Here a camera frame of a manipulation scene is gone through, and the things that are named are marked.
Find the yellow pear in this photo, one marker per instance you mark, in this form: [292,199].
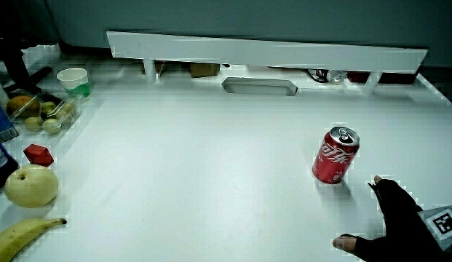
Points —
[31,185]

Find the silver round object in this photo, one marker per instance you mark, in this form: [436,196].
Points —
[335,75]

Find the brown cardboard box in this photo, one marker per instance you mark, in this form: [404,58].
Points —
[204,70]

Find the small green fruit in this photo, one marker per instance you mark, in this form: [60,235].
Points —
[68,109]
[48,107]
[52,126]
[33,124]

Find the black stand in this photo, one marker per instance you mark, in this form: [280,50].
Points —
[18,69]

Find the white and green paper cup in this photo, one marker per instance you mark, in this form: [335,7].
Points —
[74,82]

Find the dark red box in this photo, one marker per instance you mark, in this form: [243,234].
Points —
[393,77]

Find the red cola can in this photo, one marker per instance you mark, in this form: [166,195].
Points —
[334,156]

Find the red faceted block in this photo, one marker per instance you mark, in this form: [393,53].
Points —
[38,154]

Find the blue carton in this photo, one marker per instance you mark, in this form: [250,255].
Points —
[0,122]

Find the clear plastic fruit container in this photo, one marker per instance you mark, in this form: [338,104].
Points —
[65,120]

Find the orange fruit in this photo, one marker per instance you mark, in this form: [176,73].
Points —
[22,105]

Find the yellow banana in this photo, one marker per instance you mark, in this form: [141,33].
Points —
[14,238]

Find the person's right hand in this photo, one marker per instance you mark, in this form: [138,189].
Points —
[396,218]

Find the white raised shelf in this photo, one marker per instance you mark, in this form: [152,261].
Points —
[262,51]

